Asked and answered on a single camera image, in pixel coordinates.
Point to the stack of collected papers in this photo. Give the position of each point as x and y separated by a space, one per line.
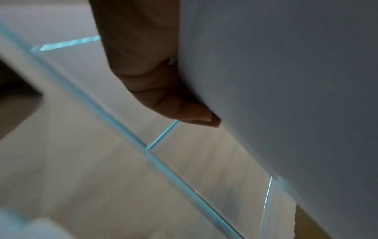
280 93

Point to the person's left hand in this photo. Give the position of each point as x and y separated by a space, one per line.
138 46

